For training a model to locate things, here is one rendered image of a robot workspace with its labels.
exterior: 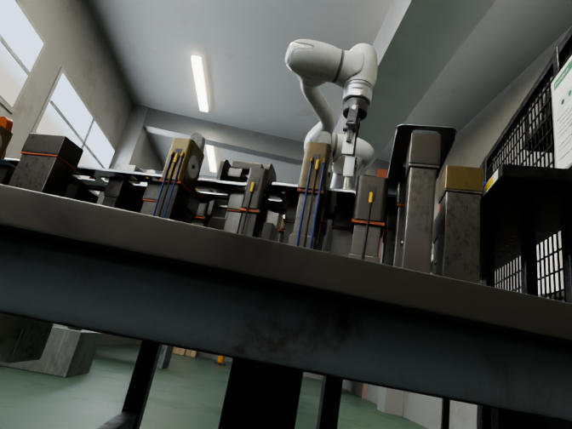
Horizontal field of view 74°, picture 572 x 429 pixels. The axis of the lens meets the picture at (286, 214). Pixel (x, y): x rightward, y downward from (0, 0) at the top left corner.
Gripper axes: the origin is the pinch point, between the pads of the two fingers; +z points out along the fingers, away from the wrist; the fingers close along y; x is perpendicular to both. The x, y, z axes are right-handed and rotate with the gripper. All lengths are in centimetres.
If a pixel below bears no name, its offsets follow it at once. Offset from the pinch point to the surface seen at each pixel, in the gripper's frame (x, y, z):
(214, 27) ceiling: -195, -225, -284
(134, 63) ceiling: -341, -290, -284
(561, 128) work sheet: 55, 3, -14
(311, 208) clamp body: -4.3, 24.0, 24.5
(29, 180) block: -81, 21, 24
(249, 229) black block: -18.4, 19.5, 29.4
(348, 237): 3.1, 1.6, 23.1
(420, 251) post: 16, 40, 36
